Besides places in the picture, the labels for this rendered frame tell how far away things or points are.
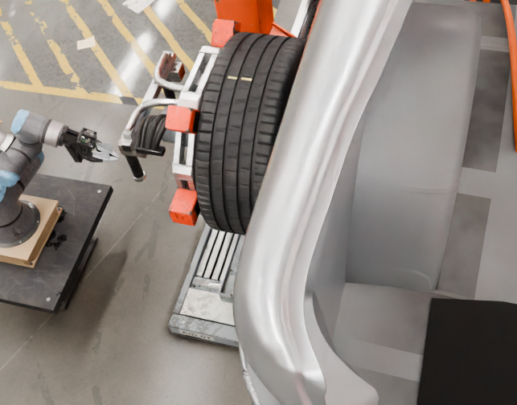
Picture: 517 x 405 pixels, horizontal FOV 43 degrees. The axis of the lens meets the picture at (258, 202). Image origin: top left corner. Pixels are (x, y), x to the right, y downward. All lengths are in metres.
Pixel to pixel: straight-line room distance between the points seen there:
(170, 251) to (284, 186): 1.98
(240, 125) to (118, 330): 1.31
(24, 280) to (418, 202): 1.69
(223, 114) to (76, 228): 1.14
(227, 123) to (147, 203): 1.35
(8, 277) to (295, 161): 1.92
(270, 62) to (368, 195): 0.53
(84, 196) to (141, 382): 0.82
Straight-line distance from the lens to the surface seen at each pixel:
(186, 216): 2.00
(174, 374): 2.73
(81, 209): 2.86
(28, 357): 2.97
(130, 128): 2.08
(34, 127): 2.41
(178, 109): 1.88
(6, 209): 2.67
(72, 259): 2.74
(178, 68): 2.30
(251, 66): 1.92
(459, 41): 1.72
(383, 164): 1.60
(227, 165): 1.87
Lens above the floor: 2.51
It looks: 56 degrees down
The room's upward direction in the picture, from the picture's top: 11 degrees counter-clockwise
